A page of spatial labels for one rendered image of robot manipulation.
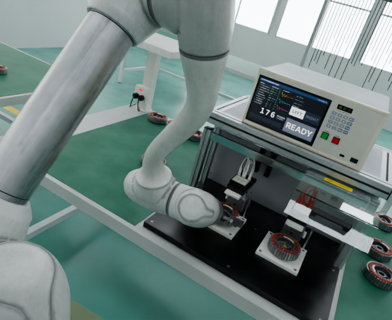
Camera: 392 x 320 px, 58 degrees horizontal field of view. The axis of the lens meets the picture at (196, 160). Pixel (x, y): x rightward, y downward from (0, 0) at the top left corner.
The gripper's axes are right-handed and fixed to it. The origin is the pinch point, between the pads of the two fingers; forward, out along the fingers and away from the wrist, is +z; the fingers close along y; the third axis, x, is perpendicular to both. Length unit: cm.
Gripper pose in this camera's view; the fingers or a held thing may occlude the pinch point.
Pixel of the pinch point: (223, 213)
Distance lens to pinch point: 131.6
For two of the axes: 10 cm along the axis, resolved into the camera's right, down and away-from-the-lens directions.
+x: 4.5, -8.9, 0.4
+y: 8.5, 4.1, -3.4
